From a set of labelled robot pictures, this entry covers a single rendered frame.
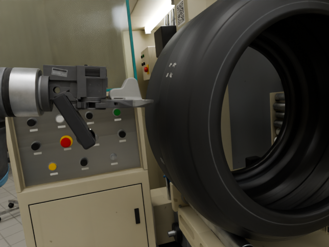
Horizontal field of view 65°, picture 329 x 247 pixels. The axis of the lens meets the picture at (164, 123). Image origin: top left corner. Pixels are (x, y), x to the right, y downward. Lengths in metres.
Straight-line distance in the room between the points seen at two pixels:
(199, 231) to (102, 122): 0.65
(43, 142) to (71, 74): 0.72
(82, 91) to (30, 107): 0.09
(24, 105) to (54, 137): 0.70
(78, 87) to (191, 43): 0.22
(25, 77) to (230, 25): 0.37
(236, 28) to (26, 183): 1.05
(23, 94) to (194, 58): 0.30
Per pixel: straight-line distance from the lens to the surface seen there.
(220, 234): 0.68
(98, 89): 0.51
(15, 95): 0.50
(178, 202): 0.90
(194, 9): 0.91
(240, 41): 0.49
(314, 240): 0.90
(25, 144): 1.23
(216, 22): 0.50
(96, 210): 1.24
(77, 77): 0.50
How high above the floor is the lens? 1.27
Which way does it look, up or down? 8 degrees down
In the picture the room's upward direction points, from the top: 6 degrees counter-clockwise
